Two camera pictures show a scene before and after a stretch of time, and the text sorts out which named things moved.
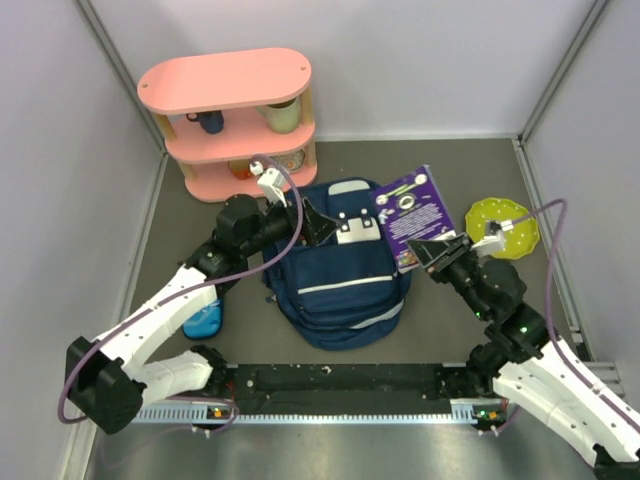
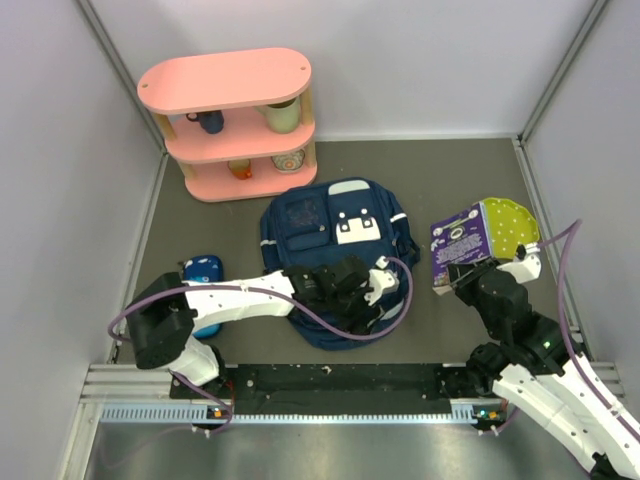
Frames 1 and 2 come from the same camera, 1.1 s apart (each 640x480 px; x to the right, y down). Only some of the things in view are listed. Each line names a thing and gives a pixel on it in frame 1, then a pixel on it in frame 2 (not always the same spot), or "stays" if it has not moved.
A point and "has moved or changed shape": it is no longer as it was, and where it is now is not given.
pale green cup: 282,117 stays
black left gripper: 318,227 -> 354,324
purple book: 411,208 has moved or changed shape
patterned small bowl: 293,161 stays
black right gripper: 428,251 -> 462,275
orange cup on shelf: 241,168 stays
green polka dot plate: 518,243 stays
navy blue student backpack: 346,291 stays
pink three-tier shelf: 219,116 stays
